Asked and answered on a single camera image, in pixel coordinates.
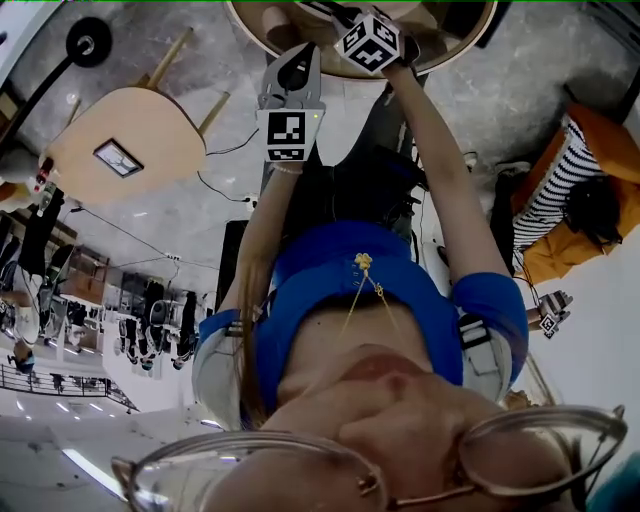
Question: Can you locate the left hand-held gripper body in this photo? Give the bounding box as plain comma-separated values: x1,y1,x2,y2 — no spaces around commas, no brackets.
256,93,327,164

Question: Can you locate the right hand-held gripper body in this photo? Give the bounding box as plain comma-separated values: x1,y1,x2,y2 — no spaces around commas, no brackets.
330,10,421,77

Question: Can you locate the small framed deer picture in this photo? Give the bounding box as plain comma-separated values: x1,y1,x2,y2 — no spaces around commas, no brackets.
93,138,146,180

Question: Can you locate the person's left forearm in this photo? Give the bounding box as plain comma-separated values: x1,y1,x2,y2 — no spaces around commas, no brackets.
217,162,307,314

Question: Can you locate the person's right forearm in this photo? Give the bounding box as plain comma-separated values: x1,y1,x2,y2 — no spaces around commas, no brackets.
382,67,481,226

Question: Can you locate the round wooden basket table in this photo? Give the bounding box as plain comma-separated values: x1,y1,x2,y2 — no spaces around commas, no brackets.
224,1,500,80

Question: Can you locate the black rectangular box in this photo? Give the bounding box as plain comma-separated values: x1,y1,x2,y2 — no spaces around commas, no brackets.
474,1,515,50

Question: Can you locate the oval wooden table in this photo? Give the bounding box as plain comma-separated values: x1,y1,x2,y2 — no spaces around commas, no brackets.
47,27,231,206

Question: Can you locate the blue knit top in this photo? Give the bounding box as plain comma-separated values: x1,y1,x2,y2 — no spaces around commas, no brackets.
198,219,530,426

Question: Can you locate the black floor mat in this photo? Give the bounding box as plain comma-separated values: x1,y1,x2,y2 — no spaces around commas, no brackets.
214,218,252,312

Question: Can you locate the black floor lamp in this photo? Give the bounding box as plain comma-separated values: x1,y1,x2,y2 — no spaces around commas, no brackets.
0,16,113,151

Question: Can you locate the black white striped blanket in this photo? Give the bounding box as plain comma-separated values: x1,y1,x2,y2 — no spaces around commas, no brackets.
510,118,607,254

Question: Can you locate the brown wooden cabinet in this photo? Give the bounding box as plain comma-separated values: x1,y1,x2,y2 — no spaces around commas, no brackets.
63,244,111,307

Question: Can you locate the white long cabinet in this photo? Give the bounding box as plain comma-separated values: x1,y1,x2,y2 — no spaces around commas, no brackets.
0,1,56,89

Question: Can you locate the orange armchair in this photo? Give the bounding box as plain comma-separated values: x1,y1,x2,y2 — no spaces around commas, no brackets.
510,102,640,287

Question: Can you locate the black bag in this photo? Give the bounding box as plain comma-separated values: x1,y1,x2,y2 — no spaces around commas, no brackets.
564,177,624,246

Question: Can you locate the person's head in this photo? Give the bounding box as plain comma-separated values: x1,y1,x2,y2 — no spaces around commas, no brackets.
204,349,640,512

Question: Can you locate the black metal railing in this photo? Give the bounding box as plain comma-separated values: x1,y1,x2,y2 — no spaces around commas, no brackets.
0,362,140,414

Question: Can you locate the gold necklace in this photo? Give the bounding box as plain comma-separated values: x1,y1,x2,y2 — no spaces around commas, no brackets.
339,252,401,341

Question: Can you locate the grey backpack shoulder strap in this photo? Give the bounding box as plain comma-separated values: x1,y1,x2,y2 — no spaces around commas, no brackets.
191,309,251,431
457,312,516,404

